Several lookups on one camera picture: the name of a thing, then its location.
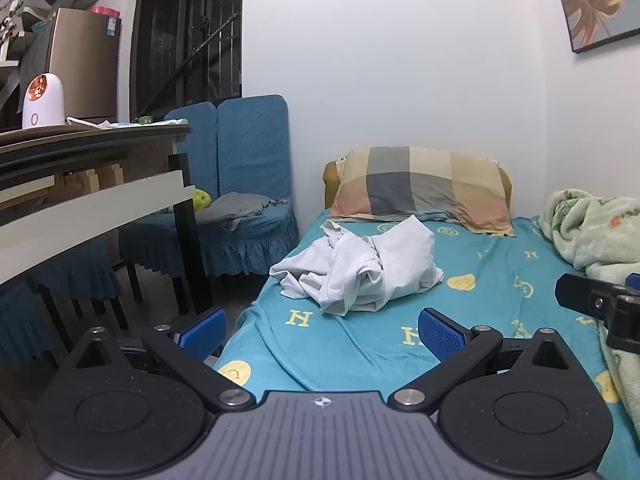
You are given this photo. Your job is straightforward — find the golden refrigerator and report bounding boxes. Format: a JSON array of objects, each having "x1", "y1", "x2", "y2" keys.
[{"x1": 20, "y1": 8, "x2": 122, "y2": 124}]

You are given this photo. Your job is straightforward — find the white t-shirt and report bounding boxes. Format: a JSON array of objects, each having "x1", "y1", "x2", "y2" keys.
[{"x1": 269, "y1": 214, "x2": 445, "y2": 317}]

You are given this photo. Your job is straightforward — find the papers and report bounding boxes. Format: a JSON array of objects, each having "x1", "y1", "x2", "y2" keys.
[{"x1": 65, "y1": 116, "x2": 190, "y2": 129}]

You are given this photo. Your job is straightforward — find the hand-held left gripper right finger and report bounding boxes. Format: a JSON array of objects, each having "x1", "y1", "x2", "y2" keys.
[{"x1": 389, "y1": 308, "x2": 592, "y2": 411}]

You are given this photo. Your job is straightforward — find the wooden table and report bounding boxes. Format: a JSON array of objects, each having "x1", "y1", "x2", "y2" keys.
[{"x1": 0, "y1": 121, "x2": 217, "y2": 322}]

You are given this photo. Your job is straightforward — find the grey cloth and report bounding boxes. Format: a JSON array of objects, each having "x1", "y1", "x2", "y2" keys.
[{"x1": 194, "y1": 192, "x2": 290, "y2": 231}]

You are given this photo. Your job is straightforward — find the checkered pillow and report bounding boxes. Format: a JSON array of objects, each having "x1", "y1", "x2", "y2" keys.
[{"x1": 330, "y1": 146, "x2": 516, "y2": 237}]

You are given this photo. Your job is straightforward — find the white humidifier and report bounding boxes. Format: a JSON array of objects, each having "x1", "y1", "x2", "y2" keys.
[{"x1": 21, "y1": 73, "x2": 66, "y2": 130}]

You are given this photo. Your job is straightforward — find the green printed blanket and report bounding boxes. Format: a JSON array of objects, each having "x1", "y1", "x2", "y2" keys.
[{"x1": 538, "y1": 188, "x2": 640, "y2": 461}]

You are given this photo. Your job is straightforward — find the teal printed bed sheet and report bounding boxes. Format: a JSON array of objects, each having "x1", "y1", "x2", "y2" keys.
[{"x1": 214, "y1": 207, "x2": 640, "y2": 480}]

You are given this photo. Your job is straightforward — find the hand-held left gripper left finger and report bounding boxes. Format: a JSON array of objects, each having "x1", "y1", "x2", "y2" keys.
[{"x1": 65, "y1": 306, "x2": 256, "y2": 411}]

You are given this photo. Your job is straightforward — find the flowering branch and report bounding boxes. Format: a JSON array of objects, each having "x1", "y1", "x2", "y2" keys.
[{"x1": 0, "y1": 0, "x2": 43, "y2": 48}]

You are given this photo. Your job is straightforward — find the dark barred window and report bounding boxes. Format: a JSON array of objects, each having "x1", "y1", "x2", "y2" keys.
[{"x1": 129, "y1": 0, "x2": 245, "y2": 122}]

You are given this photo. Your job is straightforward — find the framed leaf wall picture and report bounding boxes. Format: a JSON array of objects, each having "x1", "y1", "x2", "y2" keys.
[{"x1": 548, "y1": 0, "x2": 640, "y2": 55}]

